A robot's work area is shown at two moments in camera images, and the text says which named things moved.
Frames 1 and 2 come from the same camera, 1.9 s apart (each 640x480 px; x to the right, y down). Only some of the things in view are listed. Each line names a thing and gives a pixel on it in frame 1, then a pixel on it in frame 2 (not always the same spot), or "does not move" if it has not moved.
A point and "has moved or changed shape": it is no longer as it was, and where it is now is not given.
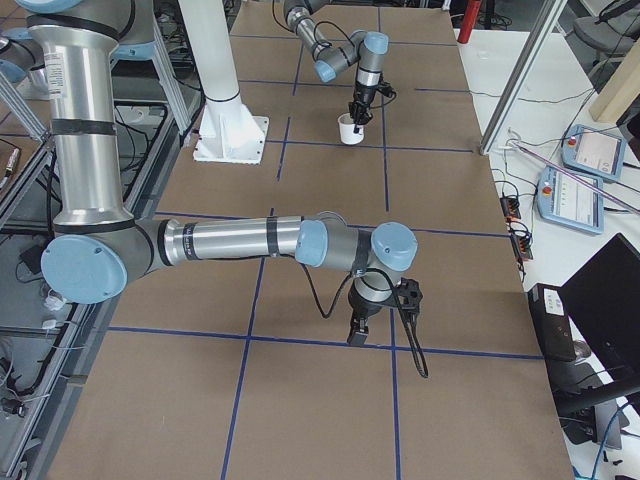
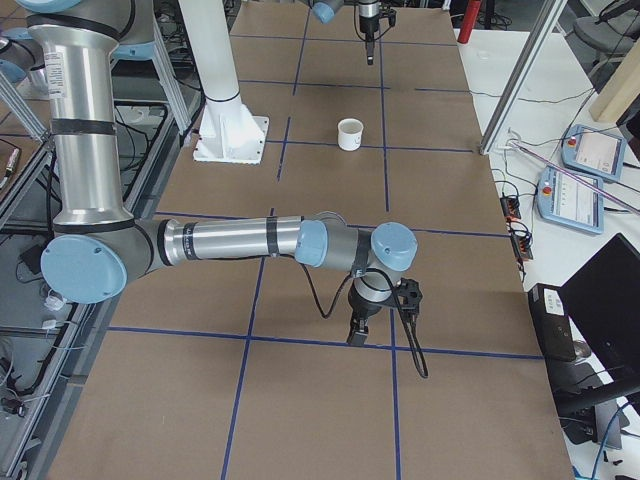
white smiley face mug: x=346 y=130 has moved or changed shape
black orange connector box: x=510 y=208 does not move
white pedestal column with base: x=227 y=133 does not move
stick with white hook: x=514 y=143 does not move
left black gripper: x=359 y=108 -> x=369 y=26
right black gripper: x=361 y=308 does not move
